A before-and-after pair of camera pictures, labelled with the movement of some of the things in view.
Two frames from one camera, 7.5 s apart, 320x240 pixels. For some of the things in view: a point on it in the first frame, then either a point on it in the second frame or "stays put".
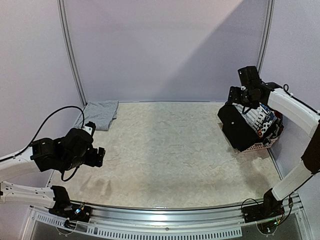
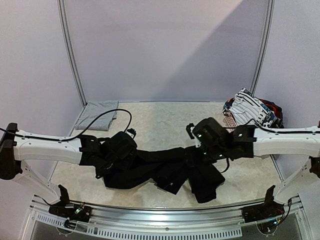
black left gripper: [92, 161] to [127, 160]
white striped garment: [255, 116] stays put
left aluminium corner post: [65, 31] stays put
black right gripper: [234, 95] to [197, 149]
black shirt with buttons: [237, 130] to [170, 169]
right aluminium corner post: [266, 35] stays put
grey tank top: [101, 113] stays put
